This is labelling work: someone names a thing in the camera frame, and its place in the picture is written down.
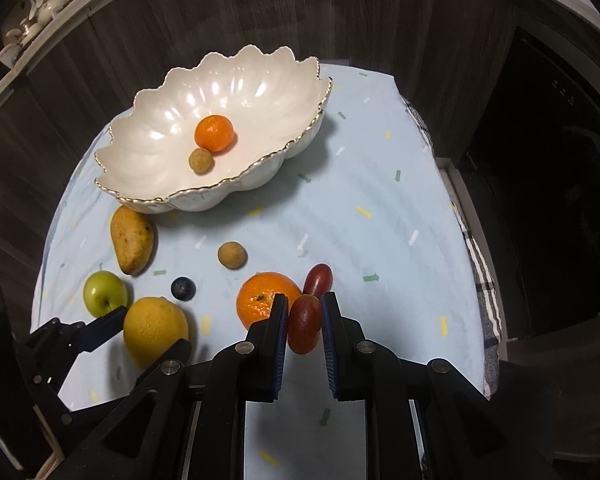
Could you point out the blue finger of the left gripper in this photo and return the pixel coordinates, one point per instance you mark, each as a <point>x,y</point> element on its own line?
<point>100,330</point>

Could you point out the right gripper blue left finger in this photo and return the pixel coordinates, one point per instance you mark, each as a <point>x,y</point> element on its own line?
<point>277,337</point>

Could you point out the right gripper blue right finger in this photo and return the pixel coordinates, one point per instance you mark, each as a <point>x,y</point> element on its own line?
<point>331,331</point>

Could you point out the large orange mandarin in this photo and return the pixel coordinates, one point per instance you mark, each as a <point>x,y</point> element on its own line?
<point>256,296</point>

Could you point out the green apple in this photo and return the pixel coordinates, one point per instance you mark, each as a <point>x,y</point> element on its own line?
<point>104,292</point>

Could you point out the yellow lemon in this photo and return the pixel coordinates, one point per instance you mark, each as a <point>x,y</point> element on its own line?
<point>150,327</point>

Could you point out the brown longan on cloth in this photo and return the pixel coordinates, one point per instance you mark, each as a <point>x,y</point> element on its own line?
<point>232,255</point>

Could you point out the dark blueberry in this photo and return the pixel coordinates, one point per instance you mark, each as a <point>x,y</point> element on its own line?
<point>183,289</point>

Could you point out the yellow mango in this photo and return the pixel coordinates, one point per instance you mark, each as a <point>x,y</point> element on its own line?
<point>133,237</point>

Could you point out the light blue patterned tablecloth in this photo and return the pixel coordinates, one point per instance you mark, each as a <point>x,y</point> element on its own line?
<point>366,198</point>

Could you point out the brown longan in bowl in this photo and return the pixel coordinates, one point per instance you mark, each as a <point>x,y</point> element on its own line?
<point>201,161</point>

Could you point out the small orange mandarin in bowl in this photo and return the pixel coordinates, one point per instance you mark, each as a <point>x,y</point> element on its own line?
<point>215,133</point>

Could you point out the white scalloped ceramic bowl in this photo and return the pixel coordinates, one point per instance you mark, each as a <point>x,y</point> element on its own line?
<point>275,102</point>

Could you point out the white teapot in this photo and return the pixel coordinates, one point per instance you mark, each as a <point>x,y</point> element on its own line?
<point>49,11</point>

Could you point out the dark wood cabinet front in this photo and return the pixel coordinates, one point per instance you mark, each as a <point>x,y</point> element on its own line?
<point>445,55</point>

